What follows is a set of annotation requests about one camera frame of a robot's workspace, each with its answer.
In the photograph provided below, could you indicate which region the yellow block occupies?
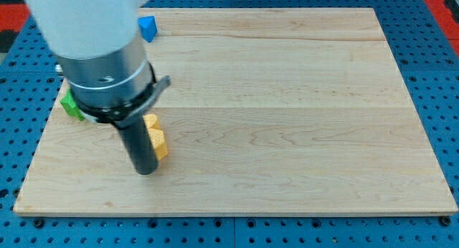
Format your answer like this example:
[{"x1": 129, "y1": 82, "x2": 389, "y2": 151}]
[
  {"x1": 148, "y1": 128, "x2": 169, "y2": 160},
  {"x1": 143, "y1": 114, "x2": 161, "y2": 130}
]

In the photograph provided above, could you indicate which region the wooden board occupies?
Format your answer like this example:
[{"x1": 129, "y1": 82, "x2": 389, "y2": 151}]
[{"x1": 14, "y1": 8, "x2": 458, "y2": 217}]

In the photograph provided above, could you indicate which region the yellow block front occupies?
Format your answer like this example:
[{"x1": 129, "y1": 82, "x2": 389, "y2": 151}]
[{"x1": 148, "y1": 128, "x2": 169, "y2": 160}]

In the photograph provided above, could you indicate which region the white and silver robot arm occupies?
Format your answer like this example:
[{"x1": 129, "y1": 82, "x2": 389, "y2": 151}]
[{"x1": 25, "y1": 0, "x2": 170, "y2": 128}]

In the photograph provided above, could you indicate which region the green block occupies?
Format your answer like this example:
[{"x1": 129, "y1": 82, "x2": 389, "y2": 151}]
[{"x1": 60, "y1": 89, "x2": 85, "y2": 121}]

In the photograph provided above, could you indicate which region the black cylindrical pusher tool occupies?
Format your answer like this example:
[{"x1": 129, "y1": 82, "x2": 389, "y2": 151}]
[{"x1": 113, "y1": 117, "x2": 158, "y2": 175}]

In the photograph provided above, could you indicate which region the blue triangular block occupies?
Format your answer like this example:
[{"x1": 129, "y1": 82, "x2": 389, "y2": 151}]
[{"x1": 138, "y1": 16, "x2": 158, "y2": 42}]

